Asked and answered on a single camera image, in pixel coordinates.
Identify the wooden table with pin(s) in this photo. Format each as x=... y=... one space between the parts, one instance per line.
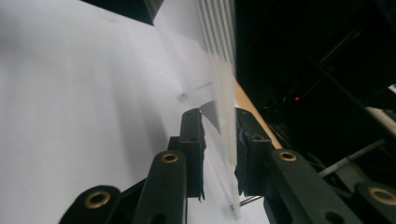
x=246 y=102

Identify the white board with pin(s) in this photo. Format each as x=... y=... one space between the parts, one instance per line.
x=77 y=109

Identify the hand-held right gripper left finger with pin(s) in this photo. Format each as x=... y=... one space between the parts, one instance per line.
x=193 y=149

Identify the clear acrylic photo frame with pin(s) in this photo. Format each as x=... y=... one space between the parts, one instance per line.
x=222 y=93

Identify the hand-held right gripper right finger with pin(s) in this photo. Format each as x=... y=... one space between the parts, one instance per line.
x=252 y=155

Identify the grey metal pole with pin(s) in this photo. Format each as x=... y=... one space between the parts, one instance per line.
x=348 y=159

